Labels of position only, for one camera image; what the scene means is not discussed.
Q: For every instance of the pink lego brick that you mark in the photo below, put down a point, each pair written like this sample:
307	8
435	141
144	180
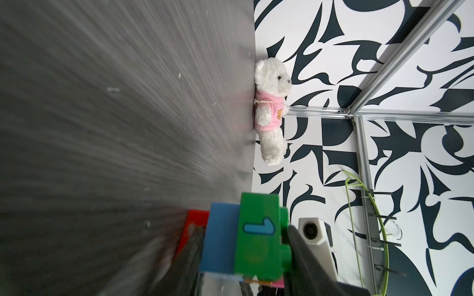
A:
280	284

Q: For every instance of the white teddy bear pink shirt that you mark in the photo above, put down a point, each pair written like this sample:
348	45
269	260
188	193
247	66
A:
273	84

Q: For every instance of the black wall hook rack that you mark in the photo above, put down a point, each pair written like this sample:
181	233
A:
378	245

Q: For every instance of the green clothes hanger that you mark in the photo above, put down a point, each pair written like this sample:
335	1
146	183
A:
354	181

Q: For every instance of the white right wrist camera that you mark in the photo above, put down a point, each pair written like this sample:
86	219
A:
317	236

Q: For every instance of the orange lego brick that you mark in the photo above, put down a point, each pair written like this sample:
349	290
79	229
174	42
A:
260	283

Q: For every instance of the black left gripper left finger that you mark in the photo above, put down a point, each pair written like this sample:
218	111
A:
183	278

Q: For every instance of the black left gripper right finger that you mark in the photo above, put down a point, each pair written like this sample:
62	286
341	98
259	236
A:
307	276

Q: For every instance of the red lego brick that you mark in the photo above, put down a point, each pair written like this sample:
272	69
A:
194	219

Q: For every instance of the green lego brick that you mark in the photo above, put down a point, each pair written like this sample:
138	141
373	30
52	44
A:
262	250

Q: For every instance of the blue long lego brick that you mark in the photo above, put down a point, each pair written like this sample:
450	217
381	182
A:
220	240

